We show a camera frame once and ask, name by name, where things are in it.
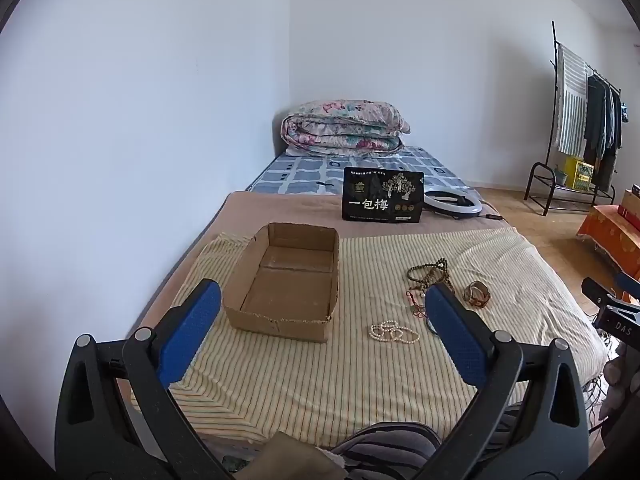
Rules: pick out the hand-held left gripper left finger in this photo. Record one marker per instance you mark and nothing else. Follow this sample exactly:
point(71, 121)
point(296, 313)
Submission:
point(192, 325)

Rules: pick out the person's striped clothing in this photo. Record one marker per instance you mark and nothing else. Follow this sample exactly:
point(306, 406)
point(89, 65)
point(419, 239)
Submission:
point(385, 450)

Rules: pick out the red-brown box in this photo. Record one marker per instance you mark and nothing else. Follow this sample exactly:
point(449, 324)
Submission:
point(631, 207)

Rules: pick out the yellow box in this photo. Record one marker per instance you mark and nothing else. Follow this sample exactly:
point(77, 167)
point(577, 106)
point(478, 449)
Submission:
point(580, 172)

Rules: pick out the tan cloth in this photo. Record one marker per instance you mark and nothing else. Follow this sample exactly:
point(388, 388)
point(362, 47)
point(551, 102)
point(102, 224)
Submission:
point(300, 460)

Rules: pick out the person's right hand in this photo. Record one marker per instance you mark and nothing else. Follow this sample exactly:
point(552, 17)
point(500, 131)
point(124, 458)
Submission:
point(615, 375)

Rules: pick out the yellow striped cloth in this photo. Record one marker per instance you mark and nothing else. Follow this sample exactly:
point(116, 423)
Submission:
point(350, 385)

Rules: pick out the small green pot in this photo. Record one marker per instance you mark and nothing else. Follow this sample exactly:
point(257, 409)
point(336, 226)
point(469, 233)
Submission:
point(561, 176)

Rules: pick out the black clothes rack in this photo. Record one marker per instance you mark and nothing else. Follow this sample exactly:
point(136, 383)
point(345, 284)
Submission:
point(537, 167)

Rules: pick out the blue checked bed sheet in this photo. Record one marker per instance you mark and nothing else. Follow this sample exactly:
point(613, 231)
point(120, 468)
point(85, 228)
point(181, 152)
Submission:
point(300, 175)

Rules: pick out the striped hanging towel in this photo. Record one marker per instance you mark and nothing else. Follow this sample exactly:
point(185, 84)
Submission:
point(572, 100)

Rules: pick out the cardboard box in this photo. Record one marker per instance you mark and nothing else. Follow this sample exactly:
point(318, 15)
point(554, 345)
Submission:
point(280, 329)

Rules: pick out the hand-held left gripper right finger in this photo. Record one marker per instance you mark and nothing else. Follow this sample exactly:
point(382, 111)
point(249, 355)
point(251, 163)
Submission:
point(457, 332)

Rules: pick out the brown bangle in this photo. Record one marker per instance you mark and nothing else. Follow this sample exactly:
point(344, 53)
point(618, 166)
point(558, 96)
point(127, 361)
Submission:
point(470, 294)

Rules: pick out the folded floral quilt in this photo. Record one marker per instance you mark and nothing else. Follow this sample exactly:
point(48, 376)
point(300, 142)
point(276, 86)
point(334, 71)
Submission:
point(340, 130)

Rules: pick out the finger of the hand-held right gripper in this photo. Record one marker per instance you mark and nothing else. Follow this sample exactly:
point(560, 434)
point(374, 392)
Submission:
point(597, 291)
point(629, 287)

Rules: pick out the brown blanket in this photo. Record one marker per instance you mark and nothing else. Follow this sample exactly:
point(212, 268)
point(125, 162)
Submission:
point(300, 210)

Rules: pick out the dark hanging clothes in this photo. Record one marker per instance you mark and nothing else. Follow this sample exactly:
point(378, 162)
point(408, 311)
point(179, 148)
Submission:
point(602, 120)

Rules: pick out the black snack bag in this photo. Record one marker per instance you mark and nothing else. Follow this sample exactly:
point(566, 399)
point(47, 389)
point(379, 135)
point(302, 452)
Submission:
point(382, 195)

